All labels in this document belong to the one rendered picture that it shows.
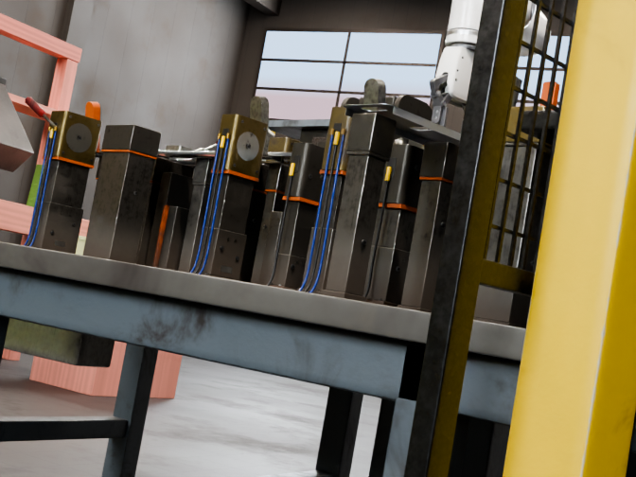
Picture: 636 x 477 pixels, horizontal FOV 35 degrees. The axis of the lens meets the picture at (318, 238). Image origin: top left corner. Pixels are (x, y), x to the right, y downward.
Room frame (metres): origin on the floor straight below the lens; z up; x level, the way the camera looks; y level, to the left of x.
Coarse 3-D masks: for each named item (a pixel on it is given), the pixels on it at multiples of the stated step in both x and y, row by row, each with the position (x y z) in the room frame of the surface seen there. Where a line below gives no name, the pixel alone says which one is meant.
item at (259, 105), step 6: (252, 102) 2.12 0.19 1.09; (258, 102) 2.10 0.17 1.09; (264, 102) 2.10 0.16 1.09; (252, 108) 2.12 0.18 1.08; (258, 108) 2.10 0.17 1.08; (264, 108) 2.10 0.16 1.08; (252, 114) 2.12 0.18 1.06; (258, 114) 2.10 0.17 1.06; (264, 114) 2.10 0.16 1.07; (258, 120) 2.11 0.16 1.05; (264, 120) 2.11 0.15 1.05; (264, 150) 2.12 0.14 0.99
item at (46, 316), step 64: (0, 320) 1.76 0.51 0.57; (64, 320) 1.61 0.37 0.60; (128, 320) 1.55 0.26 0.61; (192, 320) 1.49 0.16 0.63; (256, 320) 1.44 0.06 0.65; (128, 384) 3.37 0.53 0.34; (320, 384) 1.39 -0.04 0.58; (384, 384) 1.33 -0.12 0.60; (512, 384) 1.25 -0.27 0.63; (128, 448) 3.36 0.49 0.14; (320, 448) 3.01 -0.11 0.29
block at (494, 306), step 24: (504, 168) 1.63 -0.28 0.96; (528, 168) 1.60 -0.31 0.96; (504, 192) 1.62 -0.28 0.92; (504, 240) 1.61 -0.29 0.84; (504, 264) 1.61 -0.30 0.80; (528, 264) 1.61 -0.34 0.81; (480, 288) 1.64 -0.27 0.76; (480, 312) 1.63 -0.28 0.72; (504, 312) 1.60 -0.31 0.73; (528, 312) 1.62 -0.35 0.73
